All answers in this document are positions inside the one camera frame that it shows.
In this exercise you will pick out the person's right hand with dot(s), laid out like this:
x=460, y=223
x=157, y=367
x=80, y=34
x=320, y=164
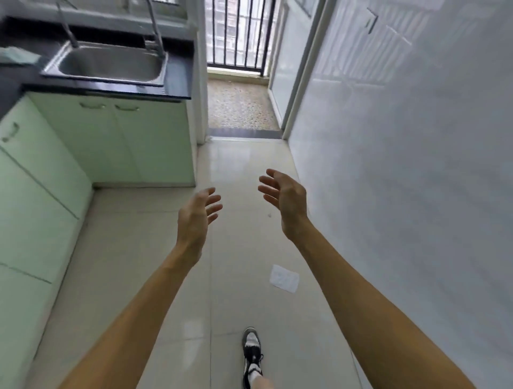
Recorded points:
x=293, y=208

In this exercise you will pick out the person's left hand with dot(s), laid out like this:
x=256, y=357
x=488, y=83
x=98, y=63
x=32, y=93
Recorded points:
x=191, y=224

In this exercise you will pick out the person's left fingers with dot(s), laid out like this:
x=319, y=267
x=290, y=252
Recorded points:
x=212, y=202

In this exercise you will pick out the person's right fingers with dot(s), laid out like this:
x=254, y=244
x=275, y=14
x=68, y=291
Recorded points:
x=270, y=186

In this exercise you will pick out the person's left forearm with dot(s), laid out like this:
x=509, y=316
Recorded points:
x=136, y=320

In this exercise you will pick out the person's right forearm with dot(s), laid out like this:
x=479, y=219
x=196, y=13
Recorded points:
x=368, y=312

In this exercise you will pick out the grey door threshold strip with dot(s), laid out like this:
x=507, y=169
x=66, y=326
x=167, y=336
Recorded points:
x=244, y=133

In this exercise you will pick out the pale green cabinet door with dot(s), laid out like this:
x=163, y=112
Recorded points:
x=32, y=228
x=84, y=140
x=44, y=160
x=160, y=144

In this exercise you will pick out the white paper scrap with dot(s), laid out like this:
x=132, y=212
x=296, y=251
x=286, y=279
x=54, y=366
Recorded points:
x=284, y=278

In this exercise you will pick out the white sliding glass door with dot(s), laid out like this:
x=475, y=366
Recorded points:
x=290, y=60

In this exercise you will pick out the black balcony railing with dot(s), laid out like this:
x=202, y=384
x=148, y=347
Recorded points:
x=240, y=36

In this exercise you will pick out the black and white sneaker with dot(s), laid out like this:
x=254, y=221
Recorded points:
x=252, y=350

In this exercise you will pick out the stainless steel sink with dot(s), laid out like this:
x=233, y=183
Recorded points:
x=110, y=64

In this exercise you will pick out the metal faucet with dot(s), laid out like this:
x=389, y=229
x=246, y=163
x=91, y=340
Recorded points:
x=68, y=28
x=155, y=28

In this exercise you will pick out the person's leg with white sock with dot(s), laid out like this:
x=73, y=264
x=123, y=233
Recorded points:
x=260, y=382

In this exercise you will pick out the light green cloth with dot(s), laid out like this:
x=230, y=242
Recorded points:
x=16, y=55

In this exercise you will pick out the grey wall hook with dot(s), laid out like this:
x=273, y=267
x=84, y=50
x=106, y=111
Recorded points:
x=372, y=20

